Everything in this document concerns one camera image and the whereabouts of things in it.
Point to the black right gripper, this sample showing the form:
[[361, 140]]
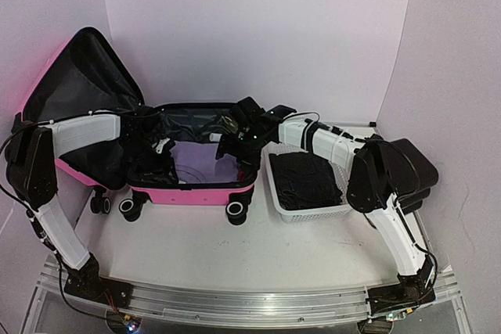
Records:
[[229, 146]]

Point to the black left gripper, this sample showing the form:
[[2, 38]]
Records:
[[160, 171]]

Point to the lilac purple shirt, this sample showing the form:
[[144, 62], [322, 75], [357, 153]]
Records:
[[196, 163]]

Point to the black denim jeans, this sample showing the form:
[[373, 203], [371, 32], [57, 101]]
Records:
[[304, 181]]

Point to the pink hard-shell kids suitcase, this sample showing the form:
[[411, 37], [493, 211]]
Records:
[[87, 75]]

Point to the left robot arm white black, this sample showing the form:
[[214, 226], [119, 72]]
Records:
[[32, 153]]

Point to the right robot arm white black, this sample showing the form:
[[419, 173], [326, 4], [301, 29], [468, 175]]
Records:
[[386, 181]]

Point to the white cosmetic tube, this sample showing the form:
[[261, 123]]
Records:
[[215, 137]]

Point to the white perforated plastic basket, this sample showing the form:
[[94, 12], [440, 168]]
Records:
[[298, 216]]

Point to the pink and black drawer organizer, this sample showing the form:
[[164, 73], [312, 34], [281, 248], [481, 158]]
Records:
[[414, 177]]

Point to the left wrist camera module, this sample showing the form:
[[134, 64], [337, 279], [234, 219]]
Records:
[[163, 144]]

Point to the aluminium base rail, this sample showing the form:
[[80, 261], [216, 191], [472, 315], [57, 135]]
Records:
[[240, 309]]

